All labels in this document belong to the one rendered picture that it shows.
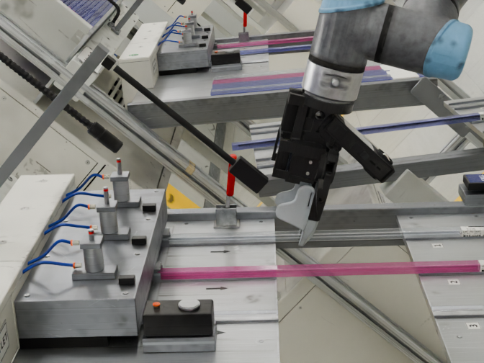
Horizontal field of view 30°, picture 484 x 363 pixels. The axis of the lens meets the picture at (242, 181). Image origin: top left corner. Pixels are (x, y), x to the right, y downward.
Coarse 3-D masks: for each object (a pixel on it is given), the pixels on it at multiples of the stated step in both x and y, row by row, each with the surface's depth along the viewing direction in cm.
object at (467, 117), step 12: (420, 120) 154; (432, 120) 154; (444, 120) 154; (456, 120) 154; (468, 120) 154; (360, 132) 154; (372, 132) 154; (384, 132) 154; (240, 144) 154; (252, 144) 154; (264, 144) 154
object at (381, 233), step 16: (176, 240) 126; (192, 240) 126; (208, 240) 126; (224, 240) 126; (240, 240) 126; (256, 240) 126; (272, 240) 126; (288, 240) 126; (320, 240) 126; (336, 240) 126; (352, 240) 126
